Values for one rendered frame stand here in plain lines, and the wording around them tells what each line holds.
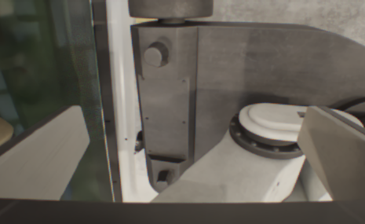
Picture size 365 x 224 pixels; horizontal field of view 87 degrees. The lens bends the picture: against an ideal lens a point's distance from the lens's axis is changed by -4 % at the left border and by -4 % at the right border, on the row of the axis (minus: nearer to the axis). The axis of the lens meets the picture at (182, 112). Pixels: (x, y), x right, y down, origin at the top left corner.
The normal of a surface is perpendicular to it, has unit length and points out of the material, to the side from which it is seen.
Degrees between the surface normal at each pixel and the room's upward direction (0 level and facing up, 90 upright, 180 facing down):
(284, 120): 90
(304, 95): 0
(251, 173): 90
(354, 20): 0
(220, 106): 0
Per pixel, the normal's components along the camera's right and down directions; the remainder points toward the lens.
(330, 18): -0.21, 0.47
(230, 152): 0.00, -0.88
